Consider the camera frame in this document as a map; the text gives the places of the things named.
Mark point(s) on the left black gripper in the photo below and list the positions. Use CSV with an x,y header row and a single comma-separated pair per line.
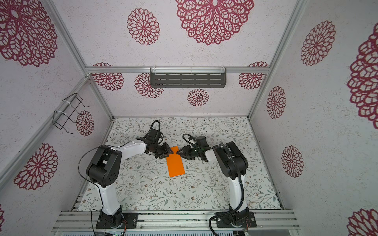
x,y
166,151

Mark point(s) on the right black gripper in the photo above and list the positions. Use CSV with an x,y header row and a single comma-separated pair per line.
x,y
188,153

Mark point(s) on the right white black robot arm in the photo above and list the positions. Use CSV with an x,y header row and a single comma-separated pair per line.
x,y
233,164

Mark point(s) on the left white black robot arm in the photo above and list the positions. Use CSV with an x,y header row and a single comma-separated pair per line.
x,y
104,168

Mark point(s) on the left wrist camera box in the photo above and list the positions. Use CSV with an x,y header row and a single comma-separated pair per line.
x,y
153,135

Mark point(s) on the grey slotted wall shelf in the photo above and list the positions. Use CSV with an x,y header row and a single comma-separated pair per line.
x,y
188,78

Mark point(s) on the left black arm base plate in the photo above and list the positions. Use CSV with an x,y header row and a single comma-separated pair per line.
x,y
118,221

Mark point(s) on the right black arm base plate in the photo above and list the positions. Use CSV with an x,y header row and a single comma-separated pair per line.
x,y
244,219

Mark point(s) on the black wire wall basket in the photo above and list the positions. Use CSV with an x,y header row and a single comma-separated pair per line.
x,y
63,116

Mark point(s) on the aluminium front rail frame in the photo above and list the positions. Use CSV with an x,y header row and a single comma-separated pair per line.
x,y
178,220

